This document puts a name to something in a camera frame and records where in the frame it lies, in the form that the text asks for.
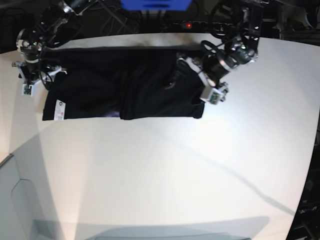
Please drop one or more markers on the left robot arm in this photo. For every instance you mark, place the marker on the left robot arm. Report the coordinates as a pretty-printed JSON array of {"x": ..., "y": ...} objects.
[{"x": 237, "y": 24}]

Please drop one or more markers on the black T-shirt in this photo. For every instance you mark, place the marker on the black T-shirt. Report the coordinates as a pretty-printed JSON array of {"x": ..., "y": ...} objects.
[{"x": 123, "y": 83}]

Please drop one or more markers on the blue box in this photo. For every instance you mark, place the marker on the blue box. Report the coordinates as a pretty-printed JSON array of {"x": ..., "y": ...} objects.
[{"x": 167, "y": 5}]

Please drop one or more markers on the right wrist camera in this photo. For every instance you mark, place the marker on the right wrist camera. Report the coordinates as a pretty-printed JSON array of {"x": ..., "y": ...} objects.
[{"x": 28, "y": 90}]

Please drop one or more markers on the black power strip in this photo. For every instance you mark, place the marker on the black power strip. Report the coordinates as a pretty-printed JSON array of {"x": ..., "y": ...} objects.
[{"x": 198, "y": 27}]

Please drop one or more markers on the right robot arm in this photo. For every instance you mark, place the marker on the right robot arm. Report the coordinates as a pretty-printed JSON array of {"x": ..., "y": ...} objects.
[{"x": 32, "y": 43}]

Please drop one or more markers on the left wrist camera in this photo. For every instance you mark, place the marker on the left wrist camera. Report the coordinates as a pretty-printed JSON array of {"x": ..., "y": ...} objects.
[{"x": 211, "y": 95}]

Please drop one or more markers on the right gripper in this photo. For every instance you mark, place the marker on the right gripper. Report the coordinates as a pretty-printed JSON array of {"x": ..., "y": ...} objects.
[{"x": 34, "y": 74}]

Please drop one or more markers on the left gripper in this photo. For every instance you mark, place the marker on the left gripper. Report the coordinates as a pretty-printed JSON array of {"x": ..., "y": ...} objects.
[{"x": 186, "y": 69}]

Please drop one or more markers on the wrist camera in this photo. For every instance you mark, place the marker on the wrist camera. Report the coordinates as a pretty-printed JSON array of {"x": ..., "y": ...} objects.
[
  {"x": 28, "y": 90},
  {"x": 211, "y": 95}
]

